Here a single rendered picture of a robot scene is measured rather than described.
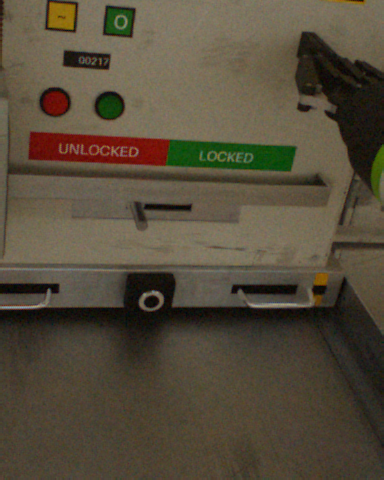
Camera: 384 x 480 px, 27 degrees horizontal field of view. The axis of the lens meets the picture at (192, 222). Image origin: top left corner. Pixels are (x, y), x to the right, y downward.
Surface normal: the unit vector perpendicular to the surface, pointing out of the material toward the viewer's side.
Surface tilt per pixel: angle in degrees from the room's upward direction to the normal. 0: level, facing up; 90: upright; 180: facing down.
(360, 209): 90
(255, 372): 0
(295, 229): 90
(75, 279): 90
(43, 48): 90
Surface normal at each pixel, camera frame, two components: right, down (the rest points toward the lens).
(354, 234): 0.22, 0.52
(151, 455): 0.16, -0.85
